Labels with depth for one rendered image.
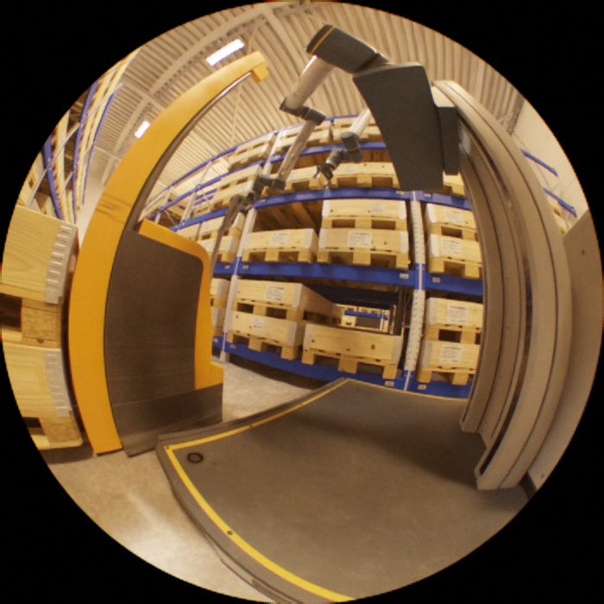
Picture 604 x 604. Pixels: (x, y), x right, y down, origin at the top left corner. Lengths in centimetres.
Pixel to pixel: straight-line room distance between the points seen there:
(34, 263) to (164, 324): 52
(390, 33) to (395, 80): 646
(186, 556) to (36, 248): 85
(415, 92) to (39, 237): 118
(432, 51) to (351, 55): 675
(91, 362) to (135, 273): 34
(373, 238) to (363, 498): 163
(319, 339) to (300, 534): 140
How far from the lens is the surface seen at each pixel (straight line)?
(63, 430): 82
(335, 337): 150
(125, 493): 83
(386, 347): 149
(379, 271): 161
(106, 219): 71
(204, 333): 83
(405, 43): 745
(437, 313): 159
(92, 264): 69
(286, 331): 164
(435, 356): 160
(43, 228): 68
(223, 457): 44
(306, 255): 171
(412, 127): 89
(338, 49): 99
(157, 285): 69
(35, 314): 68
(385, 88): 81
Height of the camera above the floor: 67
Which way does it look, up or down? 5 degrees up
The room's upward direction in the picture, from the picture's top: 9 degrees clockwise
